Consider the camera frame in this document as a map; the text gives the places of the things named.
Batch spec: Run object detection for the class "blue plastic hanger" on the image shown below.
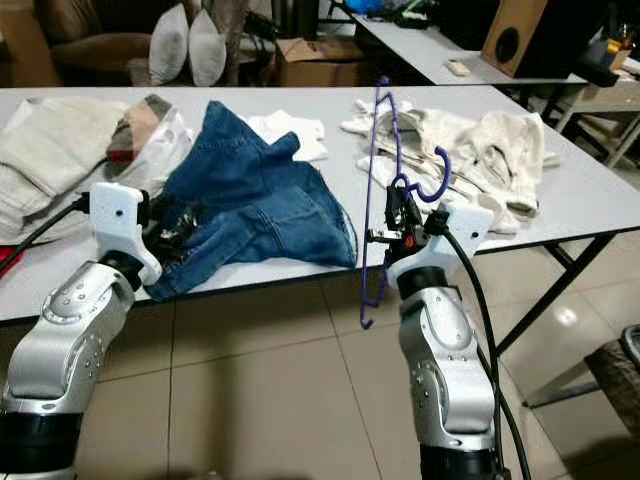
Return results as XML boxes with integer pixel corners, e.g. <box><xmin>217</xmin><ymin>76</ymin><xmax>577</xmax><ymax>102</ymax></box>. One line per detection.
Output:
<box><xmin>360</xmin><ymin>75</ymin><xmax>453</xmax><ymax>331</ymax></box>

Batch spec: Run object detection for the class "blue denim jacket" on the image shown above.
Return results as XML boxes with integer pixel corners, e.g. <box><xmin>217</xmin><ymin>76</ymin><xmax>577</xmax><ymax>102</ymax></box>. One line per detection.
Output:
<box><xmin>145</xmin><ymin>100</ymin><xmax>361</xmax><ymax>303</ymax></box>

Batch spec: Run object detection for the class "cream jacket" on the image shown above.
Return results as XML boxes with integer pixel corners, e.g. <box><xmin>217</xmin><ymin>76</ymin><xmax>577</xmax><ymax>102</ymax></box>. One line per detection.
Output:
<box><xmin>340</xmin><ymin>98</ymin><xmax>561</xmax><ymax>221</ymax></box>

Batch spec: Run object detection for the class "white cloth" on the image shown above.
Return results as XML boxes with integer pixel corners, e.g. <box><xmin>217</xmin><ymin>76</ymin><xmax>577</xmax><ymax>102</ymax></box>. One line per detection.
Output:
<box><xmin>245</xmin><ymin>110</ymin><xmax>327</xmax><ymax>163</ymax></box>

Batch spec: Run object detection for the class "beige jacket plaid lining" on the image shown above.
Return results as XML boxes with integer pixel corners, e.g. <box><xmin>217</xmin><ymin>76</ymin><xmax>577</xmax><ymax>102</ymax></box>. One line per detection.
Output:
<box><xmin>0</xmin><ymin>97</ymin><xmax>196</xmax><ymax>244</ymax></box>

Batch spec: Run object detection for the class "red garment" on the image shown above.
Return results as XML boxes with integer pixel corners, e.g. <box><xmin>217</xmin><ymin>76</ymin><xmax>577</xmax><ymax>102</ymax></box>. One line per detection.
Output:
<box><xmin>0</xmin><ymin>245</ymin><xmax>26</xmax><ymax>277</ymax></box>

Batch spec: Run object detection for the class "white side table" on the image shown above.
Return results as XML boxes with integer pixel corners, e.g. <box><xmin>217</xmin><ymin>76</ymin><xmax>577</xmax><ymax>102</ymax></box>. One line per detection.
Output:
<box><xmin>345</xmin><ymin>12</ymin><xmax>591</xmax><ymax>87</ymax></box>

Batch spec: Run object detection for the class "small cardboard box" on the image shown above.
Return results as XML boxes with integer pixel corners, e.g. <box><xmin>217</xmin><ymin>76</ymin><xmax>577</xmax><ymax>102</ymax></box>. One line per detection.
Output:
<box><xmin>275</xmin><ymin>38</ymin><xmax>366</xmax><ymax>89</ymax></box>

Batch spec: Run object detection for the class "grey pillow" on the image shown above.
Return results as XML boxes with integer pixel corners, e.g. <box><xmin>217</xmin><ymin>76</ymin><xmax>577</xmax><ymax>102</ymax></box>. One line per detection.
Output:
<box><xmin>148</xmin><ymin>5</ymin><xmax>191</xmax><ymax>87</ymax></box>
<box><xmin>188</xmin><ymin>10</ymin><xmax>229</xmax><ymax>88</ymax></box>

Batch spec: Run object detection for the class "brown armchair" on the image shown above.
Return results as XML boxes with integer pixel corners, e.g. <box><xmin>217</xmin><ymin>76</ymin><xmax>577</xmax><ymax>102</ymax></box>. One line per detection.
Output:
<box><xmin>35</xmin><ymin>0</ymin><xmax>161</xmax><ymax>76</ymax></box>

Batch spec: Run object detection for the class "person in brown trousers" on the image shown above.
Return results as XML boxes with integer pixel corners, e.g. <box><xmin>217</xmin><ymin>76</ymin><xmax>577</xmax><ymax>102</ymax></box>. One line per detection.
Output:
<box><xmin>180</xmin><ymin>0</ymin><xmax>261</xmax><ymax>56</ymax></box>

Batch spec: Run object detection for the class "wooden speaker box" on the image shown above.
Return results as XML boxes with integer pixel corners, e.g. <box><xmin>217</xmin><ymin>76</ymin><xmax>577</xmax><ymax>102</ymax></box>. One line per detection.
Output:
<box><xmin>480</xmin><ymin>0</ymin><xmax>596</xmax><ymax>79</ymax></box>

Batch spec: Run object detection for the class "small white table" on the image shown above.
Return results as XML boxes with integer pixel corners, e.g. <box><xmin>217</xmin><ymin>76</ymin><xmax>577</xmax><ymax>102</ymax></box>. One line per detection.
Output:
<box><xmin>555</xmin><ymin>80</ymin><xmax>640</xmax><ymax>166</ymax></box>

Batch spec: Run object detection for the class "large cardboard box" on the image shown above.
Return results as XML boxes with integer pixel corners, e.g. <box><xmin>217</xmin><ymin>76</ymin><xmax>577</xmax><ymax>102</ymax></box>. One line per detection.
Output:
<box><xmin>0</xmin><ymin>0</ymin><xmax>61</xmax><ymax>91</ymax></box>

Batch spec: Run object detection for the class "dark brown seat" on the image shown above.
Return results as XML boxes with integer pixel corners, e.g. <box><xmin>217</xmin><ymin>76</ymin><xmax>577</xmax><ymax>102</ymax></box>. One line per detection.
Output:
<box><xmin>585</xmin><ymin>325</ymin><xmax>640</xmax><ymax>441</ymax></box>

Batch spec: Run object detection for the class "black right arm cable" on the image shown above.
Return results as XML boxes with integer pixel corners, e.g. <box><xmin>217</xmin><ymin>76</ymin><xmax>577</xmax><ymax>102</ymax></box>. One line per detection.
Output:
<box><xmin>430</xmin><ymin>225</ymin><xmax>533</xmax><ymax>480</ymax></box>

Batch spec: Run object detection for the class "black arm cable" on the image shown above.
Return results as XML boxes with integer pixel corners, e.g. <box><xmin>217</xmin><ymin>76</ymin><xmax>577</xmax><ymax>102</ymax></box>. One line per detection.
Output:
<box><xmin>0</xmin><ymin>195</ymin><xmax>93</xmax><ymax>276</ymax></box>
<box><xmin>430</xmin><ymin>225</ymin><xmax>533</xmax><ymax>480</ymax></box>

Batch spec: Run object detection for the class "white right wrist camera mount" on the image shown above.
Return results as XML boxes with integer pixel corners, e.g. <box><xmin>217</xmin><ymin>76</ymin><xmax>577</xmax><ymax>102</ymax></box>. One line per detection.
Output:
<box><xmin>380</xmin><ymin>203</ymin><xmax>496</xmax><ymax>291</ymax></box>

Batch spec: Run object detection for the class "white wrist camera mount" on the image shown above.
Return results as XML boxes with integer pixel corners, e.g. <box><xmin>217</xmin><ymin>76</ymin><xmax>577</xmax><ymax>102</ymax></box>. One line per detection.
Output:
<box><xmin>380</xmin><ymin>203</ymin><xmax>496</xmax><ymax>291</ymax></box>
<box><xmin>88</xmin><ymin>182</ymin><xmax>164</xmax><ymax>288</ymax></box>

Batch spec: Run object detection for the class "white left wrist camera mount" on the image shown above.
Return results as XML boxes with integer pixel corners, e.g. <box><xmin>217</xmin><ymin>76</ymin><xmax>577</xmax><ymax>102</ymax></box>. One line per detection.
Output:
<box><xmin>88</xmin><ymin>182</ymin><xmax>164</xmax><ymax>288</ymax></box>

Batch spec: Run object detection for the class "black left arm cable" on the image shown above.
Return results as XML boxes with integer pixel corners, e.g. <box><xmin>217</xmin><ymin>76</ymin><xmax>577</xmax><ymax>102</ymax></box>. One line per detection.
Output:
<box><xmin>0</xmin><ymin>195</ymin><xmax>93</xmax><ymax>276</ymax></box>

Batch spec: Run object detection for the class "black table leg frame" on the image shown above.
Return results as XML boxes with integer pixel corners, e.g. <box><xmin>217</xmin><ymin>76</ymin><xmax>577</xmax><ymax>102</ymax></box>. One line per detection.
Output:
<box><xmin>495</xmin><ymin>235</ymin><xmax>619</xmax><ymax>353</ymax></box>

